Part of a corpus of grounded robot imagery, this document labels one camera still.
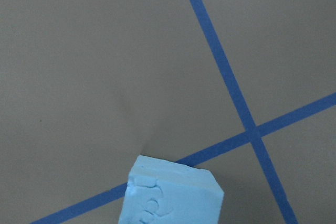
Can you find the blue foam block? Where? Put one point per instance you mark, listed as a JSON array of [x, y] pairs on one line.
[[160, 191]]

